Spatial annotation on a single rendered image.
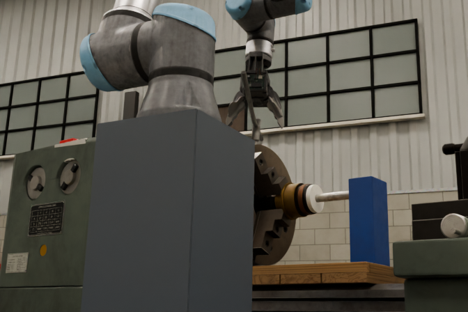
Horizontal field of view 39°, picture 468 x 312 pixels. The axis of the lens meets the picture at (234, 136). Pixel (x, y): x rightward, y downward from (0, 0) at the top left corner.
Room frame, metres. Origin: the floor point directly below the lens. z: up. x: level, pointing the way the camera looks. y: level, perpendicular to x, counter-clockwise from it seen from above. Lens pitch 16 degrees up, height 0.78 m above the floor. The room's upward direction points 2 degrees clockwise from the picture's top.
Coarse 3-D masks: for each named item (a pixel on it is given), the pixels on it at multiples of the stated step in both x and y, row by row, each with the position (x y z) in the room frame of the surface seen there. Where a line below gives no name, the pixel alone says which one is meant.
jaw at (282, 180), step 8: (256, 160) 1.56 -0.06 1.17; (264, 160) 1.59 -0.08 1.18; (256, 168) 1.57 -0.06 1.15; (264, 168) 1.59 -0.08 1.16; (272, 168) 1.58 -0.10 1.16; (256, 176) 1.59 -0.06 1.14; (264, 176) 1.58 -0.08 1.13; (272, 176) 1.58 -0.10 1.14; (256, 184) 1.60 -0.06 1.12; (264, 184) 1.59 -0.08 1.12; (272, 184) 1.58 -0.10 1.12; (280, 184) 1.57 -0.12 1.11; (256, 192) 1.62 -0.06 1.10; (264, 192) 1.61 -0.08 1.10; (272, 192) 1.59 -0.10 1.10; (280, 192) 1.58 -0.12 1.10
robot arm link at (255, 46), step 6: (252, 42) 1.63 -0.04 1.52; (258, 42) 1.63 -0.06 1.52; (264, 42) 1.63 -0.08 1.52; (270, 42) 1.64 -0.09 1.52; (246, 48) 1.66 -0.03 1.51; (252, 48) 1.63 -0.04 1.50; (258, 48) 1.63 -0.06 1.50; (264, 48) 1.63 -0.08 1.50; (270, 48) 1.64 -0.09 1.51; (246, 54) 1.65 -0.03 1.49; (270, 54) 1.64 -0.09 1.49
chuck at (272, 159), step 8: (256, 144) 1.63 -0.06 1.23; (256, 152) 1.63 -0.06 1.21; (264, 152) 1.66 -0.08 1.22; (272, 152) 1.69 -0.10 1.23; (272, 160) 1.69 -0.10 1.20; (280, 160) 1.72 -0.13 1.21; (280, 168) 1.72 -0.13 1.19; (280, 176) 1.72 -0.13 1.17; (288, 176) 1.75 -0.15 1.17; (256, 200) 1.72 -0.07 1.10; (256, 208) 1.73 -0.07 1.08; (288, 232) 1.75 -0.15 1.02; (280, 240) 1.72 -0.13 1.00; (288, 240) 1.75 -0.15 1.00; (272, 248) 1.69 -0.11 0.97; (280, 248) 1.72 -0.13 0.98; (288, 248) 1.75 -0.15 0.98; (256, 256) 1.63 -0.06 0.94; (264, 256) 1.66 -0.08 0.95; (272, 256) 1.69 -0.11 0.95; (280, 256) 1.72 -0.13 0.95; (256, 264) 1.64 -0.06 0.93; (264, 264) 1.66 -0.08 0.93; (272, 264) 1.69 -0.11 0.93
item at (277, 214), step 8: (256, 216) 1.63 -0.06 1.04; (264, 216) 1.61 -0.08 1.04; (272, 216) 1.60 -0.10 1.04; (280, 216) 1.58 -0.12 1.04; (256, 224) 1.62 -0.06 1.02; (264, 224) 1.60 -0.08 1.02; (272, 224) 1.59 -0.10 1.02; (280, 224) 1.61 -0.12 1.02; (288, 224) 1.60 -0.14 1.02; (256, 232) 1.61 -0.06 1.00; (264, 232) 1.59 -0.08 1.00; (272, 232) 1.59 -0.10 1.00; (280, 232) 1.61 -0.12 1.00; (256, 240) 1.60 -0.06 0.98; (264, 240) 1.59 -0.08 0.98; (272, 240) 1.62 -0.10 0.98; (256, 248) 1.59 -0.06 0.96; (264, 248) 1.59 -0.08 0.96
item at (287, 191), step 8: (288, 184) 1.59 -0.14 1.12; (296, 184) 1.57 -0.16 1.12; (304, 184) 1.57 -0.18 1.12; (312, 184) 1.57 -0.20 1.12; (288, 192) 1.56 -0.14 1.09; (296, 192) 1.56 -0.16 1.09; (304, 192) 1.54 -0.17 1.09; (280, 200) 1.59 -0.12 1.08; (288, 200) 1.56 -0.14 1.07; (296, 200) 1.56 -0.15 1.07; (304, 200) 1.54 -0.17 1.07; (280, 208) 1.60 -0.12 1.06; (288, 208) 1.57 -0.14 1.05; (296, 208) 1.56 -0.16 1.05; (304, 208) 1.55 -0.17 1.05; (288, 216) 1.59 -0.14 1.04; (296, 216) 1.59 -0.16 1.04; (304, 216) 1.59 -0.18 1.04
